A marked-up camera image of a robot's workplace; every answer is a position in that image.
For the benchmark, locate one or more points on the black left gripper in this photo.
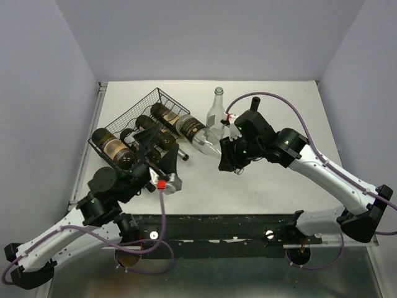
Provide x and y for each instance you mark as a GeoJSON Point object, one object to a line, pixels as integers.
{"type": "Point", "coordinates": [169, 162]}

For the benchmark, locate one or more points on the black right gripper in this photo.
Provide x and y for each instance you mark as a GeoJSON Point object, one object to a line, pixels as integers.
{"type": "Point", "coordinates": [228, 160]}

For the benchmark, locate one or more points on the green bottle brown label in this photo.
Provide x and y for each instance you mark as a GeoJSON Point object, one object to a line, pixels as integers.
{"type": "Point", "coordinates": [127, 136]}

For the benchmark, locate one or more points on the short clear glass bottle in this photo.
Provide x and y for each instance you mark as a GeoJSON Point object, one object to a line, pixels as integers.
{"type": "Point", "coordinates": [200, 136]}

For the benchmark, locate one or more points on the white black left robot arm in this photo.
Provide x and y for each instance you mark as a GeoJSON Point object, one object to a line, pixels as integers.
{"type": "Point", "coordinates": [98, 220]}

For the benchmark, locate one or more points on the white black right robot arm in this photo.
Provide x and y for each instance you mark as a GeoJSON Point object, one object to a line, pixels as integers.
{"type": "Point", "coordinates": [362, 204]}

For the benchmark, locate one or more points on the tall clear glass bottle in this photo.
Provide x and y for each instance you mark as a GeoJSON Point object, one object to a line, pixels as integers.
{"type": "Point", "coordinates": [216, 114]}

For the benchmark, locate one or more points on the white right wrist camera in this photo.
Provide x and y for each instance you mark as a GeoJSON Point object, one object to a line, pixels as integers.
{"type": "Point", "coordinates": [230, 129]}

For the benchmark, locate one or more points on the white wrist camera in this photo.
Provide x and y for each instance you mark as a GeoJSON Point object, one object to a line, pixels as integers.
{"type": "Point", "coordinates": [169, 184]}
{"type": "Point", "coordinates": [230, 129]}

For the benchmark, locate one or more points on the black wire wine rack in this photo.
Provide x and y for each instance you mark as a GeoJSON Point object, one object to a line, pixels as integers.
{"type": "Point", "coordinates": [128, 118]}

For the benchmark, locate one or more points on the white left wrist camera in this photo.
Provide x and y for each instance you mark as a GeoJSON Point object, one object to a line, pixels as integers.
{"type": "Point", "coordinates": [169, 184]}

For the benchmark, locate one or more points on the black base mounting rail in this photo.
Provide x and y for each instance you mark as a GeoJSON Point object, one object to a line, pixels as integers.
{"type": "Point", "coordinates": [229, 236]}

